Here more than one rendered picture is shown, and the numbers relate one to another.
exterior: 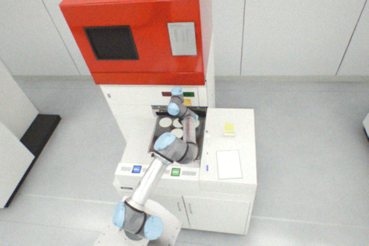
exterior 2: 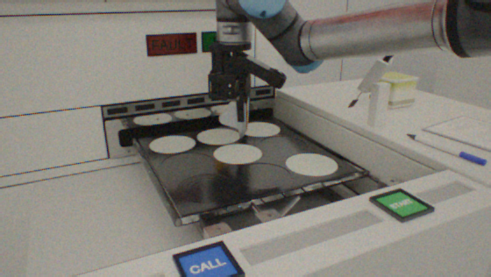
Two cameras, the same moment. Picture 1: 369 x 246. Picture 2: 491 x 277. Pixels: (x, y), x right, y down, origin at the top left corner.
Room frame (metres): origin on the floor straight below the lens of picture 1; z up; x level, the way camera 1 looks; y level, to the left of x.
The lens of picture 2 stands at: (0.70, 0.52, 1.21)
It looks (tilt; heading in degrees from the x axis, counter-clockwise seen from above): 22 degrees down; 319
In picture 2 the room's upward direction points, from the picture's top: straight up
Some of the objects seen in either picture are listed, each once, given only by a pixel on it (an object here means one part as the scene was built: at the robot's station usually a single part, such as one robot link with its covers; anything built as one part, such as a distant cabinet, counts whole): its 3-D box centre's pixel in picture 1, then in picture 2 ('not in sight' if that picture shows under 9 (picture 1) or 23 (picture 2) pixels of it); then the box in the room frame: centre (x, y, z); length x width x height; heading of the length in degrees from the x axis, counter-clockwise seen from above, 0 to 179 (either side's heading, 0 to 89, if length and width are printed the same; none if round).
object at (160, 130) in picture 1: (177, 133); (238, 154); (1.24, 0.06, 0.90); 0.34 x 0.34 x 0.01; 74
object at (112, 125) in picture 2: (179, 113); (197, 125); (1.44, 0.02, 0.89); 0.44 x 0.02 x 0.10; 74
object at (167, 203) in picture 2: (153, 133); (151, 172); (1.28, 0.24, 0.90); 0.37 x 0.01 x 0.01; 164
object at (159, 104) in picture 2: (178, 107); (195, 100); (1.45, 0.02, 0.96); 0.44 x 0.01 x 0.02; 74
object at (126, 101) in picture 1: (155, 100); (118, 82); (1.51, 0.19, 1.02); 0.82 x 0.03 x 0.40; 74
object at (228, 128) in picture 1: (229, 130); (393, 89); (1.10, -0.30, 1.00); 0.07 x 0.07 x 0.07; 75
